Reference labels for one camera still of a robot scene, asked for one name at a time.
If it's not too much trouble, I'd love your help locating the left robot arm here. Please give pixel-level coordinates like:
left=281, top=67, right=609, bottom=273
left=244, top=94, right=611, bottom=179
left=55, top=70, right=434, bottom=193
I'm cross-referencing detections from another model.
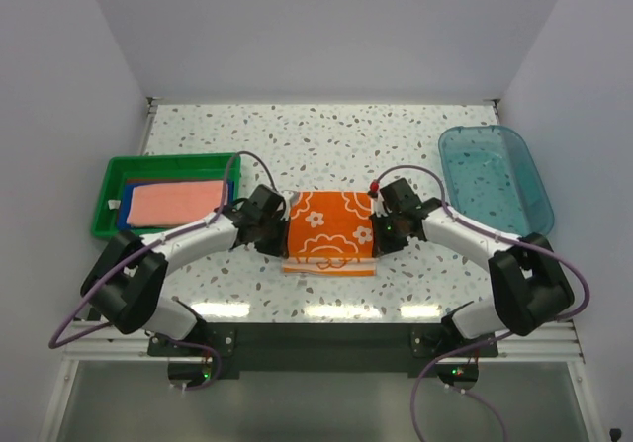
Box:
left=80, top=185, right=289, bottom=356

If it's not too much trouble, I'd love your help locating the orange white lion towel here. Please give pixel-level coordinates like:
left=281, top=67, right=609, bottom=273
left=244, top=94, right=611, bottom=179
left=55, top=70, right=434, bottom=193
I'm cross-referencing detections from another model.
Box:
left=282, top=191, right=377, bottom=277

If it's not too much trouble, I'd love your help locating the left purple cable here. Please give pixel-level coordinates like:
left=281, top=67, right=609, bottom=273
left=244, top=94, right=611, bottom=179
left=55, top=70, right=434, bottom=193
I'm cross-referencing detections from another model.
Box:
left=47, top=151, right=278, bottom=394

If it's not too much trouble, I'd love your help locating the blue plastic bin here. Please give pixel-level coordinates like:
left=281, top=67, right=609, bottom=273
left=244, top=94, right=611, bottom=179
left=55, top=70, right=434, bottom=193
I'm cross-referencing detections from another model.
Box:
left=438, top=126, right=555, bottom=236

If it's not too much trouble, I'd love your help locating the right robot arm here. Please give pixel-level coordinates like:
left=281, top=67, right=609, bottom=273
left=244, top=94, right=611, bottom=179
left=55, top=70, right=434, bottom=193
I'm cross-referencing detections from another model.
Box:
left=368, top=178, right=575, bottom=356

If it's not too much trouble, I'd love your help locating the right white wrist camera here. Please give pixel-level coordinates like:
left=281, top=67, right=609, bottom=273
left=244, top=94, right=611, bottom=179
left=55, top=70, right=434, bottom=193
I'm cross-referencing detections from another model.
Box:
left=367, top=180, right=387, bottom=217

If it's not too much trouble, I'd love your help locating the pink panda towel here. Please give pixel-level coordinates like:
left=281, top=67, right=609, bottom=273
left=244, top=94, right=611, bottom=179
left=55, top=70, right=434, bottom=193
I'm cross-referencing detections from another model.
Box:
left=125, top=179, right=230, bottom=228

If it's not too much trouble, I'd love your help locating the brown towel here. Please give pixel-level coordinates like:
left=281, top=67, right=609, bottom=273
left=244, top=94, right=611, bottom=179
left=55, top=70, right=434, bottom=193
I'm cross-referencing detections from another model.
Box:
left=124, top=177, right=214, bottom=186

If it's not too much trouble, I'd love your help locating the blue towel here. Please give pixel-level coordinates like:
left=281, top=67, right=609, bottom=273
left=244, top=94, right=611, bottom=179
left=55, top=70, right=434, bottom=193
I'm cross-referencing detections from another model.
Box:
left=116, top=180, right=235, bottom=230

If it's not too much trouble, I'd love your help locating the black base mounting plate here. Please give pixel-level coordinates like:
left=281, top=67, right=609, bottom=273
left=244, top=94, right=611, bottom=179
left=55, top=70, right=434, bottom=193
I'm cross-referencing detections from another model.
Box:
left=147, top=320, right=500, bottom=380

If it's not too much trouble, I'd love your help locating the green plastic tray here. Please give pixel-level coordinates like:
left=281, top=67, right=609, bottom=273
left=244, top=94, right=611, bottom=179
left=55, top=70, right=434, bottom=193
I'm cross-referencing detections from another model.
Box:
left=91, top=153, right=241, bottom=240

